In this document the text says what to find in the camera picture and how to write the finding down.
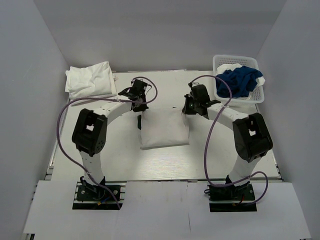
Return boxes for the white and green raglan t-shirt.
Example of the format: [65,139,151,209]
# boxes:
[137,107,190,150]

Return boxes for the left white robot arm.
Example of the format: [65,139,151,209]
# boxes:
[71,79,149,200]

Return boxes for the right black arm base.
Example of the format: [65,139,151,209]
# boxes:
[204,183,257,213]

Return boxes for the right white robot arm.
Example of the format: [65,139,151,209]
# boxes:
[182,83,273,200]

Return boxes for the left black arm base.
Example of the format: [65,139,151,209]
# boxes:
[72,182,126,211]

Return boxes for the folded white t-shirt stack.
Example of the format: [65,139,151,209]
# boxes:
[65,61,117,99]

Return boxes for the white plastic basket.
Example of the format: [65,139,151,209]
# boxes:
[212,54,265,107]

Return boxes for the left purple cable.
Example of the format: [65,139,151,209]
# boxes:
[56,76,159,208]

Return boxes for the purple cable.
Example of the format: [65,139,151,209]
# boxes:
[56,76,159,208]
[187,74,270,206]

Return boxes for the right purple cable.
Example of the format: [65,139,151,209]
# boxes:
[187,74,270,206]

